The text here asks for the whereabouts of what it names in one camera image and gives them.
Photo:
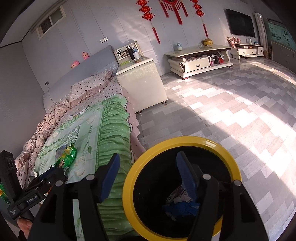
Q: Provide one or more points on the pink plush toy left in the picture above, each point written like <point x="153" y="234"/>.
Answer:
<point x="75" y="64"/>

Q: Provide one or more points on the small wall window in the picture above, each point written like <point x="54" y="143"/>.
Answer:
<point x="51" y="17"/>

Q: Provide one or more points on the yellow rimmed black trash bin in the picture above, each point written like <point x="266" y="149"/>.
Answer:
<point x="155" y="200"/>

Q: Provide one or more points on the polka dot pillow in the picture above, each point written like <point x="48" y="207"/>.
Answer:
<point x="89" y="86"/>

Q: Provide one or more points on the white floor air conditioner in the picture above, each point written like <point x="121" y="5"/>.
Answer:
<point x="262" y="31"/>

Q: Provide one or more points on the black thermos bottle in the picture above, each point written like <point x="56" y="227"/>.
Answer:
<point x="130" y="52"/>

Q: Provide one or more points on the bedside organizer shelf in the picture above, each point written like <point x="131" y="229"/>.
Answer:
<point x="122" y="54"/>

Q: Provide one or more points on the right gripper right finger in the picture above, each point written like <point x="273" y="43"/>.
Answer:
<point x="230" y="201"/>

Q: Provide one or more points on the white tv stand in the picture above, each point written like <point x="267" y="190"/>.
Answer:
<point x="195" y="60"/>

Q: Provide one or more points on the blue glove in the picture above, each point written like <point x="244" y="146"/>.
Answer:
<point x="184" y="207"/>

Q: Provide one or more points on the small white side cabinet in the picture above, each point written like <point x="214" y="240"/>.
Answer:
<point x="247" y="51"/>

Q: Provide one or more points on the grey sideboard cabinet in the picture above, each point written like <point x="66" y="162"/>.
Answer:
<point x="284" y="56"/>

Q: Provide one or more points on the pink plush toy right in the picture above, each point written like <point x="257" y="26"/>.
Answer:
<point x="85" y="55"/>

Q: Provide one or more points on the black wall television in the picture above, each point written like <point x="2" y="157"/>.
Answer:
<point x="239" y="23"/>

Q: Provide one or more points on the red knot centre ornament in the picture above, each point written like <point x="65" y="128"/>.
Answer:
<point x="174" y="6"/>

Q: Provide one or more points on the plastic bottle on stand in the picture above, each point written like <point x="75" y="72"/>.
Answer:
<point x="179" y="46"/>

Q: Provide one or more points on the yellow toy on stand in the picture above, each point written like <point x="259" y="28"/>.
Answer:
<point x="207" y="42"/>

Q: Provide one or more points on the white bedside cabinet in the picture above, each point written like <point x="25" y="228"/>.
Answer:
<point x="143" y="83"/>

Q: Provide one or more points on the green biscuit wrapper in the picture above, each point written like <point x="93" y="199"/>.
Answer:
<point x="65" y="156"/>

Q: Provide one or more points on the pink plush toy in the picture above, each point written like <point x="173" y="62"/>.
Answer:
<point x="85" y="55"/>
<point x="75" y="64"/>

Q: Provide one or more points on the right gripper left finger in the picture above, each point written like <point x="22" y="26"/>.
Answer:
<point x="55" y="219"/>

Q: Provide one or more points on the framed calligraphy painting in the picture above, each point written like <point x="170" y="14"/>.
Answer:
<point x="280" y="34"/>

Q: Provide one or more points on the person's left hand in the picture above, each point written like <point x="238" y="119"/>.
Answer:
<point x="25" y="226"/>

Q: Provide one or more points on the pink polka dot duvet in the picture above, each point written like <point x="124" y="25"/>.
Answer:
<point x="25" y="162"/>

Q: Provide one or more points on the grey bed headboard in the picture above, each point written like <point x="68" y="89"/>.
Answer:
<point x="102" y="61"/>

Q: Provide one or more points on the silver snack wrapper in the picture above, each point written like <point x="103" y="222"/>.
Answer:
<point x="178" y="195"/>

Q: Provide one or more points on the polka dot bed sheet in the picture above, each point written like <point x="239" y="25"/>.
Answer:
<point x="112" y="89"/>

